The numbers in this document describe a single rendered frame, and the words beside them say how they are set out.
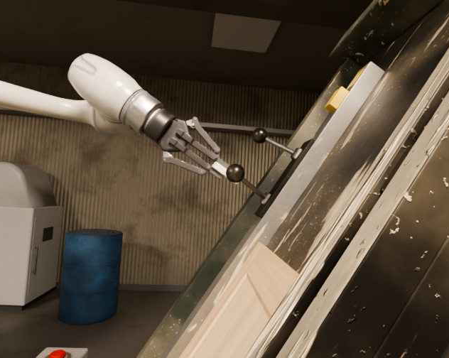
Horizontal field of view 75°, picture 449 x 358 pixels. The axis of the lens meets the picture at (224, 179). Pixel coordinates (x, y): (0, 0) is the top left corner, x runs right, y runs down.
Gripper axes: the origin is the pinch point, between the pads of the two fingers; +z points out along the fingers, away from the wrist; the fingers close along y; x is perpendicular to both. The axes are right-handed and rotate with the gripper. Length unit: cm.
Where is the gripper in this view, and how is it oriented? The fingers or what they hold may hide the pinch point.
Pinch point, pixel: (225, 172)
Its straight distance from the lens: 66.8
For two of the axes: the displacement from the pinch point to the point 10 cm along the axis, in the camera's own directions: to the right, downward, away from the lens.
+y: -5.8, 8.1, -0.9
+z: 8.1, 5.8, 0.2
